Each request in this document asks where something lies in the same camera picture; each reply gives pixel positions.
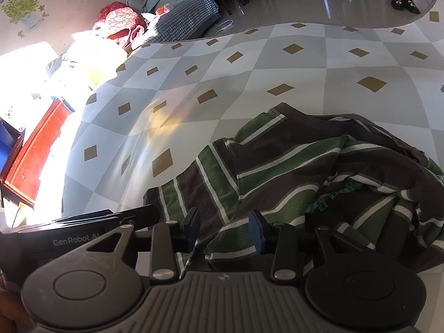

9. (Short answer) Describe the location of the red patterned cloth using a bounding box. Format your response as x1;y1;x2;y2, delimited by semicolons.
92;2;148;48

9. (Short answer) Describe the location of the potted plant wall sticker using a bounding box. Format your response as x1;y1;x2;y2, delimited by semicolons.
1;0;46;30

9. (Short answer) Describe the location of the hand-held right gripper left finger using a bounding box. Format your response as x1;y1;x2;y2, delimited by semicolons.
85;208;202;282

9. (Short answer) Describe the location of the red wooden board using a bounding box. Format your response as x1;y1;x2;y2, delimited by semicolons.
2;97;76;209

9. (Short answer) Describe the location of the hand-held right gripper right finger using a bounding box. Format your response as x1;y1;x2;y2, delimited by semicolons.
249;210;351;282

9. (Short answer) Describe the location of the white power cable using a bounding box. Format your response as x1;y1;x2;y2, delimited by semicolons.
216;20;234;37

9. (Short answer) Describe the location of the checkered diamond-pattern mat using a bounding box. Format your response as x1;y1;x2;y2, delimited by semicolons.
60;0;444;278

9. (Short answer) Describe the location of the blue box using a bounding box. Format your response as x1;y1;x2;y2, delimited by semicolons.
0;121;17;178

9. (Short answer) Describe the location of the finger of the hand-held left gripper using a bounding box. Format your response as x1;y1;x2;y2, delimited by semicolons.
52;204;155;225

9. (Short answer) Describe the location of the person's left hand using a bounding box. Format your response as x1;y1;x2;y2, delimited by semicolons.
0;276;28;330

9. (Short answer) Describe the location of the houndstooth blanket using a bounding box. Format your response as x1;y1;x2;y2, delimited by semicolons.
133;0;221;48

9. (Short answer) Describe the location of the green brown striped t-shirt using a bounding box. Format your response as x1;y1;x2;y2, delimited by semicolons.
144;102;444;278

